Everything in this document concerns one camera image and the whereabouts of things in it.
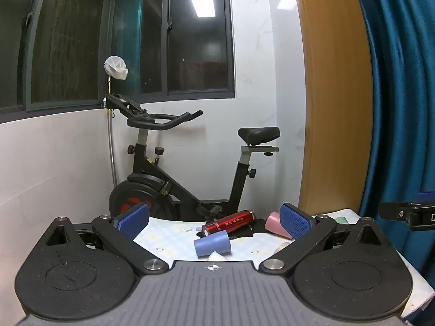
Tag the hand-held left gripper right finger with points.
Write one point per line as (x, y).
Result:
(296, 220)

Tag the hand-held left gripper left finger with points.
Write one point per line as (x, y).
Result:
(132, 220)

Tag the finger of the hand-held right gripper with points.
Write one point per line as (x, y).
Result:
(394, 210)

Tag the blue cup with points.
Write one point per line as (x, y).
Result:
(212, 243)

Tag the pink cup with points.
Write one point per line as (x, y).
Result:
(276, 224)

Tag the green cup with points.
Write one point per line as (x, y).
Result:
(340, 219)

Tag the white cup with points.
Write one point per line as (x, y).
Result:
(214, 256)

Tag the black cloth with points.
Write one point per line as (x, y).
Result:
(248, 231)

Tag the patterned tablecloth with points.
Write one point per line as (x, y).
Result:
(176, 241)

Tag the black exercise bike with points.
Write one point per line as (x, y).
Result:
(149, 173)

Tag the red metal bottle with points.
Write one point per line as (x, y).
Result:
(229, 223)

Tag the metal pipe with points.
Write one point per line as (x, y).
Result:
(111, 142)

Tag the blue curtain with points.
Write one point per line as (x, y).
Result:
(397, 91)

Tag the dark-framed window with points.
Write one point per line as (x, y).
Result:
(200, 93)

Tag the white cloth wrap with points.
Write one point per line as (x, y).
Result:
(116, 67)

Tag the wooden door frame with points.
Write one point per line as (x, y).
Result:
(334, 91)

